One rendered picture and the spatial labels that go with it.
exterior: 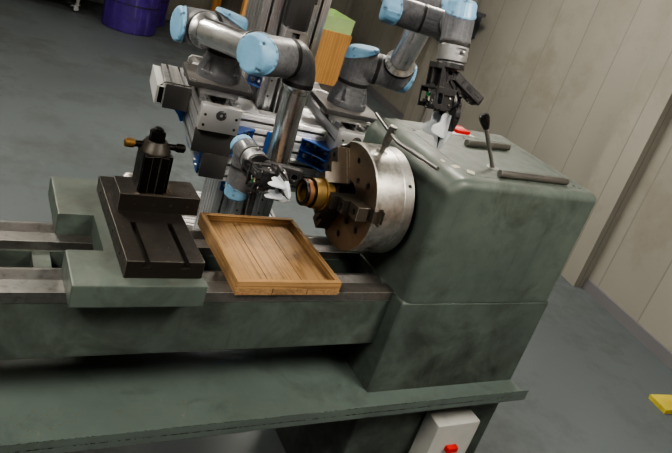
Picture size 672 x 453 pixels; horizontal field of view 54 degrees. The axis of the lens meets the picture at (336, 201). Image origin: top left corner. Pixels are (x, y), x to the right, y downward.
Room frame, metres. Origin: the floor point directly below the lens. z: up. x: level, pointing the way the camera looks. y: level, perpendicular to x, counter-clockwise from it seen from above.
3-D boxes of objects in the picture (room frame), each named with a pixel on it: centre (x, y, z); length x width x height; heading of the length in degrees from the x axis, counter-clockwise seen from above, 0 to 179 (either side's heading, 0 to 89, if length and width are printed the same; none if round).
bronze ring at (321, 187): (1.69, 0.06, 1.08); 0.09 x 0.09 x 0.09; 33
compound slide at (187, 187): (1.53, 0.45, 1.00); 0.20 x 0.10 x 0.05; 123
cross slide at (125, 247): (1.47, 0.44, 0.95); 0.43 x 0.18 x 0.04; 33
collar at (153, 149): (1.52, 0.47, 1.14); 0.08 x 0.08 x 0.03
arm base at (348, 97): (2.45, 0.08, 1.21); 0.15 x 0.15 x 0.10
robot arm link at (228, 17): (2.24, 0.53, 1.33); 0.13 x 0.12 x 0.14; 137
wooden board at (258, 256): (1.64, 0.14, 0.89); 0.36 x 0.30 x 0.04; 33
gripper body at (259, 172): (1.72, 0.22, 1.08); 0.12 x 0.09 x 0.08; 33
